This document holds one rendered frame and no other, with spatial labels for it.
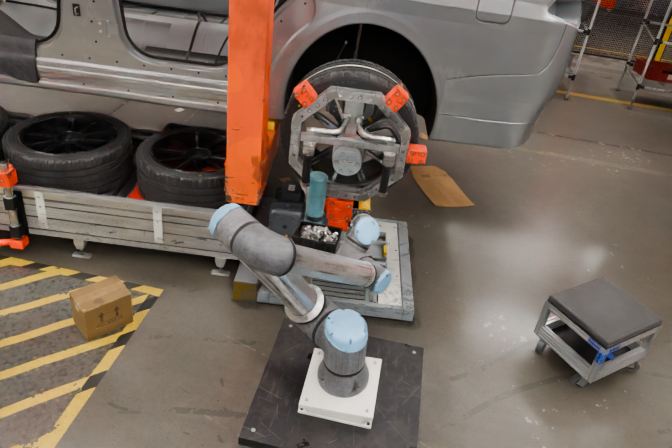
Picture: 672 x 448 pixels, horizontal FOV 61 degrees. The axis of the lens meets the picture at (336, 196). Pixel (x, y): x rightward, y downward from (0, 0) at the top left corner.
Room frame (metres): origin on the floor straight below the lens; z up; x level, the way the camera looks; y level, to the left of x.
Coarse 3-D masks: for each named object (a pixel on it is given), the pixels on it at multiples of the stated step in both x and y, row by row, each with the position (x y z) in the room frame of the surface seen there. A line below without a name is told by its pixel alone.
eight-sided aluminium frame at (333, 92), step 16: (320, 96) 2.40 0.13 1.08; (336, 96) 2.38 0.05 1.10; (352, 96) 2.39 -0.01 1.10; (368, 96) 2.39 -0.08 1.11; (384, 96) 2.44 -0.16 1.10; (304, 112) 2.38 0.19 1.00; (384, 112) 2.39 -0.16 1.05; (400, 128) 2.41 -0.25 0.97; (400, 160) 2.39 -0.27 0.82; (400, 176) 2.38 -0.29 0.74; (336, 192) 2.39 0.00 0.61; (352, 192) 2.39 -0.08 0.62; (368, 192) 2.39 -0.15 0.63
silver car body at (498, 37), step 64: (0, 0) 3.59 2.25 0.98; (64, 0) 2.85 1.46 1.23; (128, 0) 4.58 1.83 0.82; (192, 0) 4.56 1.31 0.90; (320, 0) 2.84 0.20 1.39; (384, 0) 2.84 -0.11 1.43; (448, 0) 2.84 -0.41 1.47; (512, 0) 2.84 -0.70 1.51; (576, 0) 2.98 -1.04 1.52; (64, 64) 2.83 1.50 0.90; (128, 64) 2.86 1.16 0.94; (192, 64) 2.88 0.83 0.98; (448, 64) 2.84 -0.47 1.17; (512, 64) 2.84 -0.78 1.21; (448, 128) 2.84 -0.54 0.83; (512, 128) 2.85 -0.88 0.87
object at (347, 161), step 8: (344, 136) 2.37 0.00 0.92; (352, 136) 2.37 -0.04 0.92; (336, 152) 2.26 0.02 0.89; (344, 152) 2.24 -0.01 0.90; (352, 152) 2.24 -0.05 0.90; (360, 152) 2.29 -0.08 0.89; (336, 160) 2.24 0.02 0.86; (344, 160) 2.24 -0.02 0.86; (352, 160) 2.24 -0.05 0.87; (360, 160) 2.24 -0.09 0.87; (336, 168) 2.24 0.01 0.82; (344, 168) 2.24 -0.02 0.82; (352, 168) 2.24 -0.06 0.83
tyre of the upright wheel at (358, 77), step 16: (336, 64) 2.62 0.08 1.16; (352, 64) 2.60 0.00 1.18; (368, 64) 2.63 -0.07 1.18; (320, 80) 2.47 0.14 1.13; (336, 80) 2.47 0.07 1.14; (352, 80) 2.47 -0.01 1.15; (368, 80) 2.47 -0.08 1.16; (384, 80) 2.49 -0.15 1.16; (400, 80) 2.68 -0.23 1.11; (288, 112) 2.47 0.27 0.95; (400, 112) 2.47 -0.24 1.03; (288, 128) 2.47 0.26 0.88; (416, 128) 2.47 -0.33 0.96; (288, 144) 2.47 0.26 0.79; (288, 160) 2.47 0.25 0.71
